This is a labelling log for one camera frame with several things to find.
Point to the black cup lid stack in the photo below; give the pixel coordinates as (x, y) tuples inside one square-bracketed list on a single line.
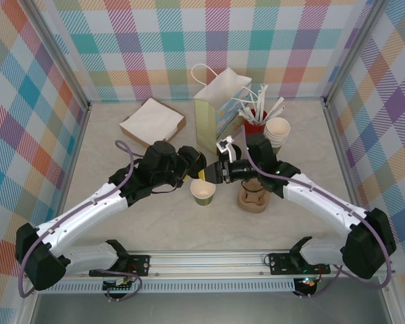
[(238, 152)]

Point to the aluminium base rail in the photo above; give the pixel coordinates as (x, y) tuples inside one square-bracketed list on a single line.
[(206, 265)]

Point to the aluminium frame post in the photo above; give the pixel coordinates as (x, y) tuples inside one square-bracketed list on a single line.
[(59, 54), (354, 50)]

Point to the green paper cup stack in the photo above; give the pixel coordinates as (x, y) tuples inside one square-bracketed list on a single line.
[(277, 130)]

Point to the small circuit board with LED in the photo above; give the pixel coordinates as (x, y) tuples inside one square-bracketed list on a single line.
[(307, 283)]

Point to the white paper napkin stack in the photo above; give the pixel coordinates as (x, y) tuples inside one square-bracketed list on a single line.
[(152, 118)]

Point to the brown pulp cup carrier stack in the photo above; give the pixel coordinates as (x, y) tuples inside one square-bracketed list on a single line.
[(253, 202)]

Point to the red stick holder cup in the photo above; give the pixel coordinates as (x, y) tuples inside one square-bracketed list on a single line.
[(256, 127)]

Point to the single green paper cup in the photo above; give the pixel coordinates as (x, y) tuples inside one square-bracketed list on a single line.
[(204, 200)]

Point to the white paper-wrapped stir stick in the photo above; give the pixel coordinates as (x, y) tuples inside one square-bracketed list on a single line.
[(241, 104), (264, 98), (279, 110), (245, 114), (277, 105), (258, 103)]

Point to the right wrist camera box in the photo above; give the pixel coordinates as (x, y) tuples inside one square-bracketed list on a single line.
[(227, 148)]

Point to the brown cardboard napkin box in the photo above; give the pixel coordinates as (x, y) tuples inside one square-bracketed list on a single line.
[(133, 137)]

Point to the aluminium side frame rail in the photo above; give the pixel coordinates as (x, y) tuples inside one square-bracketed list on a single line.
[(77, 145), (337, 141)]

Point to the printed paper gift bag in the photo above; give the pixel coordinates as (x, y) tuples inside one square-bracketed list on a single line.
[(206, 125)]

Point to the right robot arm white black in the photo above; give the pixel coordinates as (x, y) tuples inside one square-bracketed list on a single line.
[(324, 202)]

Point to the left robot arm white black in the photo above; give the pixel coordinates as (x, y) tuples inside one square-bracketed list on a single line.
[(81, 216)]

